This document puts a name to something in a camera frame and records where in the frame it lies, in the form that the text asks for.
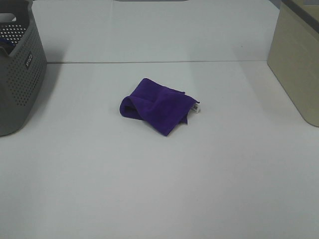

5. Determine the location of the purple microfiber towel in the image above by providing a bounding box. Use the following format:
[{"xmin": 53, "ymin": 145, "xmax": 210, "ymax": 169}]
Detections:
[{"xmin": 119, "ymin": 78, "xmax": 200, "ymax": 136}]

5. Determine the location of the beige plastic basket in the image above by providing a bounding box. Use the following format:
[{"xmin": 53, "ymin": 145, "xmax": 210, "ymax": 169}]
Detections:
[{"xmin": 267, "ymin": 0, "xmax": 319, "ymax": 126}]

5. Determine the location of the grey perforated plastic basket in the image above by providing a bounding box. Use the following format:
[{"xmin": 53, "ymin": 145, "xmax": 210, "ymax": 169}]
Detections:
[{"xmin": 0, "ymin": 0, "xmax": 47, "ymax": 136}]

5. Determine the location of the blue cloth inside grey basket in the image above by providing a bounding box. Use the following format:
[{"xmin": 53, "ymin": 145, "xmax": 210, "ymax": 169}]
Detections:
[{"xmin": 0, "ymin": 37, "xmax": 15, "ymax": 54}]

